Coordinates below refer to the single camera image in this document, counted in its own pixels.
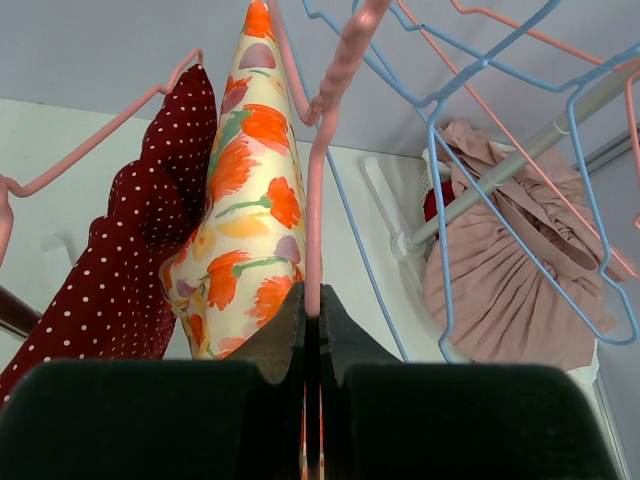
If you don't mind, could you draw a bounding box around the metal clothes rack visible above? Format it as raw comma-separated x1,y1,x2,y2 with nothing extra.
360,46,639,288

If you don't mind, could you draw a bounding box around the blue hanger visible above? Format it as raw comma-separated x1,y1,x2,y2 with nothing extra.
302,0,481,364
364,1,639,346

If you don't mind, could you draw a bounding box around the pink wire hanger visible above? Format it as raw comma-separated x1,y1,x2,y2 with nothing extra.
397,0,640,279

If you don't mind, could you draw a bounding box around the pink skirt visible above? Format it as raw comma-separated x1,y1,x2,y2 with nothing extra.
446,149,616,370

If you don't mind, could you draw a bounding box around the orange floral skirt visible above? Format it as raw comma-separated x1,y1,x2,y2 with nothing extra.
159,0,324,480

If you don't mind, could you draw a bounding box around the white plastic basket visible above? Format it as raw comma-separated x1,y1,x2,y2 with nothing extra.
418,149,600,386

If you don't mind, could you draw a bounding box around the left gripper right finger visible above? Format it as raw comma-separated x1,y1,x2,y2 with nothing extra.
318,285,400,388

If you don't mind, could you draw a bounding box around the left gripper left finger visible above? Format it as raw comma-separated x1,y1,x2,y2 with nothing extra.
227,282,306,385

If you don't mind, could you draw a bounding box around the red polka dot skirt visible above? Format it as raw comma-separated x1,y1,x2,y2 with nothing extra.
1,65,217,404

